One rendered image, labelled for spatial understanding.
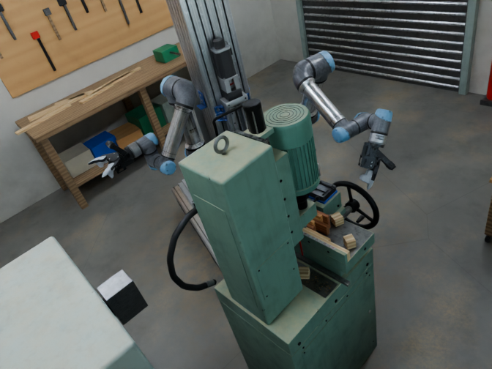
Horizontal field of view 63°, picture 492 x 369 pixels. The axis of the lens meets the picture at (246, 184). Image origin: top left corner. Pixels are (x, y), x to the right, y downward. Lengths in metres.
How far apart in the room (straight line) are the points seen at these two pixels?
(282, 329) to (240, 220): 0.56
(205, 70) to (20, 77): 2.51
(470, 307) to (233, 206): 1.82
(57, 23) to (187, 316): 2.98
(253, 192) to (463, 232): 2.07
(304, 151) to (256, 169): 0.27
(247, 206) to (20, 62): 3.42
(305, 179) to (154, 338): 1.71
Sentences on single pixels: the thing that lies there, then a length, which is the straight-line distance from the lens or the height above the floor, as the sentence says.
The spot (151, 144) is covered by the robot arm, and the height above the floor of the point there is 1.21.
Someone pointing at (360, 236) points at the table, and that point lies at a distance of 1.77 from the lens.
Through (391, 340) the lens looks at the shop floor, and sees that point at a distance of 2.53.
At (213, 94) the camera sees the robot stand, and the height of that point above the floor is 1.28.
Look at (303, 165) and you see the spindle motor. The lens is 1.45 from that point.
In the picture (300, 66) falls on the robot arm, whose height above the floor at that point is 1.40.
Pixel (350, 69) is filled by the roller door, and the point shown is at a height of 0.06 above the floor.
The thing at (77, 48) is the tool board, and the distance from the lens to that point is 4.51.
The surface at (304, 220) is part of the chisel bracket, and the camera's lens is 1.66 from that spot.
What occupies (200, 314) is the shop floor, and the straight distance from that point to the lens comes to 2.81.
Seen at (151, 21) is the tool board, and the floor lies 1.18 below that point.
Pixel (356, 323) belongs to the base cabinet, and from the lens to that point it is 2.07.
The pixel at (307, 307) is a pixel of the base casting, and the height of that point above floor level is 0.80.
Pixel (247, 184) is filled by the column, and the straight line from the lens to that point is 1.21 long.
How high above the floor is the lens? 2.18
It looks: 37 degrees down
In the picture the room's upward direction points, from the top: 16 degrees counter-clockwise
